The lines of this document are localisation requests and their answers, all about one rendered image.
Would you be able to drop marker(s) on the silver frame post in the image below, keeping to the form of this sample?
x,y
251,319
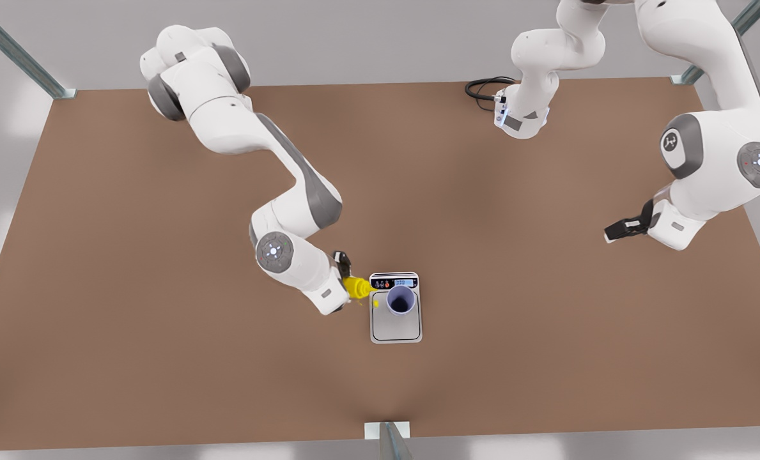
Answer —
x,y
725,41
18,51
389,441

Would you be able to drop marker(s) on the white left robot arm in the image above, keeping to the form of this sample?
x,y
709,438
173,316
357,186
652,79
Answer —
x,y
718,128

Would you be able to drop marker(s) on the purple cup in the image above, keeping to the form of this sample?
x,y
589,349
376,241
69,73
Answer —
x,y
401,301

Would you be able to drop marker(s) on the grey digital kitchen scale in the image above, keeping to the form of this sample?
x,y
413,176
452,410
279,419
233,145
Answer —
x,y
395,322

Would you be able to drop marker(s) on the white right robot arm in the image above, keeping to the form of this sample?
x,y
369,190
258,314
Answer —
x,y
226,121

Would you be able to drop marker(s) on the yellow sauce bottle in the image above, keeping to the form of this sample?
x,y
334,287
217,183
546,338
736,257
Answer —
x,y
356,287

